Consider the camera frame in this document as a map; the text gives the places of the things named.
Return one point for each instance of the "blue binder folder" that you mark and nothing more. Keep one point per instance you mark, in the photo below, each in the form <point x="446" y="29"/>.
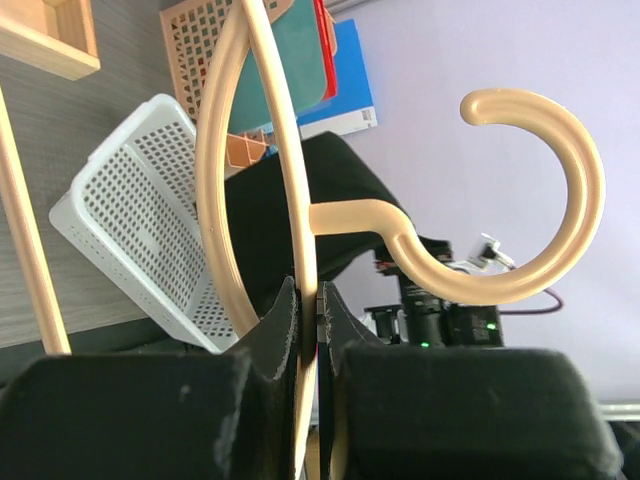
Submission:
<point x="352" y="108"/>

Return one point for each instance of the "beige wooden hanger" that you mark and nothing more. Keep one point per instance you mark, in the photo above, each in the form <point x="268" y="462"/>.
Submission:
<point x="247" y="31"/>

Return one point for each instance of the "red folder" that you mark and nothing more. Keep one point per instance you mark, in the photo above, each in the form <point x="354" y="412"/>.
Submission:
<point x="328" y="41"/>

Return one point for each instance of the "black trousers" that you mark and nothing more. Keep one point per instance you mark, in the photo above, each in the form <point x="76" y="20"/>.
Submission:
<point x="258" y="216"/>

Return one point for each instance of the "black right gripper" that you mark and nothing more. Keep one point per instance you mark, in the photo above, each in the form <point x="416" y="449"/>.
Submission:
<point x="425" y="314"/>

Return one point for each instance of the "wooden clothes rack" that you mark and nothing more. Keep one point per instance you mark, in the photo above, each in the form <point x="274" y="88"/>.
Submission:
<point x="57" y="37"/>

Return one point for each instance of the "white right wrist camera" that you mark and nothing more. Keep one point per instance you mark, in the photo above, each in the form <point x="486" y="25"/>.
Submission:
<point x="485" y="258"/>

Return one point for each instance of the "white plastic mesh basket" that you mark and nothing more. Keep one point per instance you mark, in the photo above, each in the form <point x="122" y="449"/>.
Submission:
<point x="131" y="212"/>

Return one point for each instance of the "peach plastic file organizer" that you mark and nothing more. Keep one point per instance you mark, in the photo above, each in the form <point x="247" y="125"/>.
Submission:
<point x="191" y="30"/>

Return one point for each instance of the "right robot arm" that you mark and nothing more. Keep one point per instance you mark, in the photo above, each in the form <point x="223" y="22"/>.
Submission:
<point x="468" y="326"/>

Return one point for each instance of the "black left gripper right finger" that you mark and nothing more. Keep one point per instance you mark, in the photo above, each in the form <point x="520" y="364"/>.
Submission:
<point x="411" y="412"/>

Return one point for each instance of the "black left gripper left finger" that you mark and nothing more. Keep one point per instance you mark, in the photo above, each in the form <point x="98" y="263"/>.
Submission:
<point x="160" y="416"/>

